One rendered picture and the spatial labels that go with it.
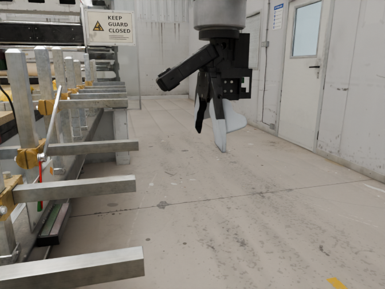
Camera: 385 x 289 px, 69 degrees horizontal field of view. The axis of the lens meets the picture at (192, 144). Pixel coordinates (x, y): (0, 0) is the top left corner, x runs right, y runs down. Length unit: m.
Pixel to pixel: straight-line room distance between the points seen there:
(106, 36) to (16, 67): 2.30
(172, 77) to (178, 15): 9.38
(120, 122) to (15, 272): 2.78
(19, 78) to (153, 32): 8.89
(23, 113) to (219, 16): 0.56
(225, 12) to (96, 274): 0.43
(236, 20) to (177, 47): 9.25
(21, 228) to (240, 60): 0.64
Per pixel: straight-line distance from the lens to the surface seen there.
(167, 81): 0.48
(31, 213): 0.78
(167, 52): 9.66
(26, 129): 0.85
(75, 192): 0.65
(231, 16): 0.49
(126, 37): 3.09
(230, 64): 0.52
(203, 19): 0.50
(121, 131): 3.18
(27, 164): 0.85
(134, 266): 0.43
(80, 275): 0.44
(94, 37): 3.10
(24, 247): 0.75
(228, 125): 0.47
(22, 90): 0.84
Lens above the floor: 1.08
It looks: 16 degrees down
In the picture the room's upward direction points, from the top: straight up
